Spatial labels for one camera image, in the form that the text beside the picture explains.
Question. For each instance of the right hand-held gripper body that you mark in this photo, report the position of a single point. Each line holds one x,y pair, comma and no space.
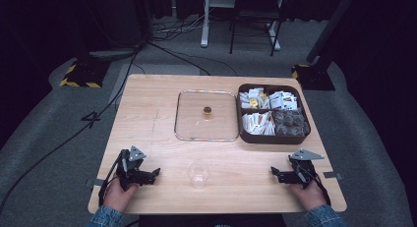
303,169

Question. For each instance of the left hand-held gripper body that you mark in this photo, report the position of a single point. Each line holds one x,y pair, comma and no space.
126,168

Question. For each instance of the person's right hand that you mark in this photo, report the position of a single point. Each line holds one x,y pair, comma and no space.
309,197

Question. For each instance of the person's left hand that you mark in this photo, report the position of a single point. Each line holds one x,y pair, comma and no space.
117,196

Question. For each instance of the grey tape strip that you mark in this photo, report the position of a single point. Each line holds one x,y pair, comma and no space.
96,182
332,175

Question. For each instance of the brown divided box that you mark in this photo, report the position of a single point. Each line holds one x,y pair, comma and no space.
272,140

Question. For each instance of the clear plastic cup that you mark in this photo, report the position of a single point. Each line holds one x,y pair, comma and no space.
198,174

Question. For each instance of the pile of dark tea bags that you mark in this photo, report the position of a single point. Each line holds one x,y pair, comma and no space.
291,123

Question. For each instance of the pile of white stick packets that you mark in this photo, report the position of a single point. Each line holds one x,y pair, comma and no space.
259,124

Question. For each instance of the pile of white red packets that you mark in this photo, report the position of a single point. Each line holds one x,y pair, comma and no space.
283,101

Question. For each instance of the glass lid with gold knob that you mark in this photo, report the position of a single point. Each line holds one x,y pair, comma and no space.
206,122

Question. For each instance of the pile of white yellow packets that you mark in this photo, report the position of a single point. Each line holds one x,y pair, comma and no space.
252,99

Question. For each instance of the black yellow striped stand base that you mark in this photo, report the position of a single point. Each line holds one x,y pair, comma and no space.
83,74
313,78

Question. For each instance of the dark slanted stand pole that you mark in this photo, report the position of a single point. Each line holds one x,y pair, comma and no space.
331,24

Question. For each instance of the black metal chair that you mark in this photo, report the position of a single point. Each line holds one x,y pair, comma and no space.
254,14

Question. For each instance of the white desk frame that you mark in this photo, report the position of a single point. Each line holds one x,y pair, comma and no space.
205,27

